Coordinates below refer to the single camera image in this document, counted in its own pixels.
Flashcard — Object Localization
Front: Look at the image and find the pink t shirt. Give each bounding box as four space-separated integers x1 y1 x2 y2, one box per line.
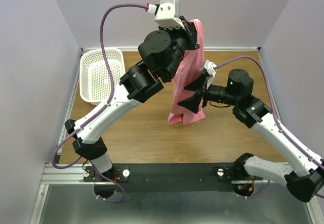
168 19 205 125

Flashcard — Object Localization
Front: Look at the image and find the white perforated plastic basket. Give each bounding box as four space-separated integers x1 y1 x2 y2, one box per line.
79 47 125 105

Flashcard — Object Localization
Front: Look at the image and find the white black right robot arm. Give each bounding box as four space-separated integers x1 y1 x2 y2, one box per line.
178 69 323 202

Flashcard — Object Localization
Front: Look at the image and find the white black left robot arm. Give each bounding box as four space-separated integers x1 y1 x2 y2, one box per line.
64 16 199 174

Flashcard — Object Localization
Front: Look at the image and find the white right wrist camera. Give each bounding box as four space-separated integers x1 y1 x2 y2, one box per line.
200 60 217 89

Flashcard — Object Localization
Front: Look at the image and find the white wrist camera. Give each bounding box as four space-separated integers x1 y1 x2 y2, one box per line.
200 60 217 89
146 0 185 29

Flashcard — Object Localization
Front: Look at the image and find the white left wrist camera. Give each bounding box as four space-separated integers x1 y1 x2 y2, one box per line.
146 0 185 29

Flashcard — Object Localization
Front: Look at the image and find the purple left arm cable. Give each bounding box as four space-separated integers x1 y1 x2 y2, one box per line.
51 3 150 203

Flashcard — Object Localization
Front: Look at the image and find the aluminium frame rail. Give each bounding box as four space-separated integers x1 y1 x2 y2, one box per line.
40 161 289 184

